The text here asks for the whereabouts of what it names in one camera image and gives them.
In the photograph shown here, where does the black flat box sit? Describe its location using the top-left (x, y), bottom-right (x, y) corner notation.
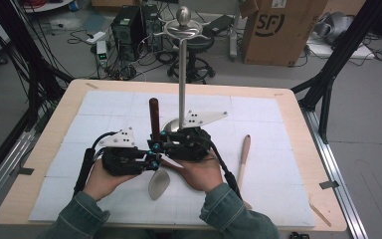
top-left (208, 14), bottom-right (235, 36)

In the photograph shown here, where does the white power strip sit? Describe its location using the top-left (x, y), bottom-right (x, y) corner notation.
top-left (86, 31), bottom-right (107, 45)

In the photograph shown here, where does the steel utensil stand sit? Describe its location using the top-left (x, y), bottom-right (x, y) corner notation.
top-left (152, 5), bottom-right (213, 133)

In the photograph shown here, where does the white round table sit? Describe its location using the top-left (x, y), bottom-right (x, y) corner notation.
top-left (23, 0), bottom-right (75, 14)

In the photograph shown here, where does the white grid mat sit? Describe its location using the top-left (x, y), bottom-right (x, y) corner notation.
top-left (28, 90), bottom-right (316, 228)

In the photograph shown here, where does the white flat board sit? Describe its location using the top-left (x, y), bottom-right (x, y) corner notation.
top-left (306, 36), bottom-right (376, 61)

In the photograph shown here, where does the tan tape strip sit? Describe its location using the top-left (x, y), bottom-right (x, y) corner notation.
top-left (307, 202), bottom-right (332, 228)

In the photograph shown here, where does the right hand-held gripper black cable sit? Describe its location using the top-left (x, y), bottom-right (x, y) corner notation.
top-left (208, 140), bottom-right (243, 200)

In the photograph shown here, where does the aluminium rail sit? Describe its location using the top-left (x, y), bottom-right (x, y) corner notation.
top-left (0, 130), bottom-right (36, 217)
top-left (299, 108), bottom-right (369, 239)

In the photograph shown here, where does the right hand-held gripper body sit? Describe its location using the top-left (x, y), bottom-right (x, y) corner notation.
top-left (164, 110), bottom-right (229, 162)

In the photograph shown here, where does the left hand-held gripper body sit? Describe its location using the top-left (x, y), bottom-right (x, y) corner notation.
top-left (98, 127), bottom-right (148, 177)

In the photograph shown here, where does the grey metal stand leg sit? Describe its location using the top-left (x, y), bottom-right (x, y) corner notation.
top-left (228, 0), bottom-right (244, 62)

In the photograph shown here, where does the white box with green display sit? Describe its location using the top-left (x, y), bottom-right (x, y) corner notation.
top-left (95, 40), bottom-right (109, 69)

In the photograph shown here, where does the tangle of black floor cables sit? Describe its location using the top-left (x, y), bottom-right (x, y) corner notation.
top-left (105, 49), bottom-right (167, 82)

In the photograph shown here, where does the person's right hand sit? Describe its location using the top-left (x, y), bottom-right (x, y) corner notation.
top-left (170, 149), bottom-right (225, 194)

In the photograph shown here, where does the beige ladle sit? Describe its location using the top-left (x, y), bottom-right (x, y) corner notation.
top-left (237, 133), bottom-right (253, 211)

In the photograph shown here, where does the brown cardboard box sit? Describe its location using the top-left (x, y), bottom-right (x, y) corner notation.
top-left (240, 0), bottom-right (329, 68)

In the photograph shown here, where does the black computer tower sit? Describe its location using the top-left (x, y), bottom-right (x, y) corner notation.
top-left (110, 5), bottom-right (145, 63)
top-left (141, 3), bottom-right (164, 53)

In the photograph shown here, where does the grey rounded device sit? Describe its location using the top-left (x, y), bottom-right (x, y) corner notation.
top-left (312, 11), bottom-right (356, 46)

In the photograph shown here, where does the person's left hand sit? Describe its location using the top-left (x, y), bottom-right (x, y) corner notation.
top-left (84, 158), bottom-right (137, 202)

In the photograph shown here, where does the black frame stand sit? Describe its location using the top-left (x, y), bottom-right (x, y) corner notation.
top-left (0, 0), bottom-right (74, 133)
top-left (291, 0), bottom-right (382, 144)

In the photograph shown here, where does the black stool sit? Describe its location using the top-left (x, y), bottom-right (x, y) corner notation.
top-left (167, 34), bottom-right (217, 84)

